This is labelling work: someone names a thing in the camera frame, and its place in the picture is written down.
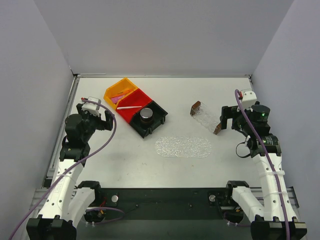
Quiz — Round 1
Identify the clear holder with wooden ends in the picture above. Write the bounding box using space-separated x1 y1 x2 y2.
190 101 221 135

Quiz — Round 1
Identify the glass cup with brown band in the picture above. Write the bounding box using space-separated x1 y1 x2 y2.
139 107 153 124

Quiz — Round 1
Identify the orange toothpaste tube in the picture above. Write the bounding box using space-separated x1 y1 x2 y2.
113 88 134 98

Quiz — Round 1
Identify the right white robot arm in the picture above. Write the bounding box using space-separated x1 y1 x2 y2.
219 103 307 240

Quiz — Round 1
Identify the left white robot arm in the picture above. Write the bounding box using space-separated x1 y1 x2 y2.
26 97 117 240

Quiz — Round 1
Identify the white toothbrush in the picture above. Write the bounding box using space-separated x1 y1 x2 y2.
116 105 142 110

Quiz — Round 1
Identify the pink toothpaste tube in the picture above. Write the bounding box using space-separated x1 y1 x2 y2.
110 94 126 104

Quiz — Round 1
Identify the clear textured oval tray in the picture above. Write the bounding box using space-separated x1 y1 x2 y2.
154 136 212 158

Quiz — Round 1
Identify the red plastic bin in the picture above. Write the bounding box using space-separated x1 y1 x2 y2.
116 88 152 124

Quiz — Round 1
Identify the yellow plastic bin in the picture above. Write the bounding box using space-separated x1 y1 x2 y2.
103 77 138 110

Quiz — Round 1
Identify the black plastic bin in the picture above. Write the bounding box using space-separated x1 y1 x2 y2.
129 101 168 139

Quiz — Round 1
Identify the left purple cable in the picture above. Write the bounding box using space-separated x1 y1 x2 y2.
7 99 118 240

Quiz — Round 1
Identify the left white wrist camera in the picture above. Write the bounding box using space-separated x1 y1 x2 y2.
81 96 101 117

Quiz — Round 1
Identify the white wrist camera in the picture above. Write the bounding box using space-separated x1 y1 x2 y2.
240 89 257 109
81 96 101 117

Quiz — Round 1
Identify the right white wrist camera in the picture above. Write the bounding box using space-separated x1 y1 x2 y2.
240 89 257 109

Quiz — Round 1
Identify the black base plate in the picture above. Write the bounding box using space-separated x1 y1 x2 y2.
84 187 244 224

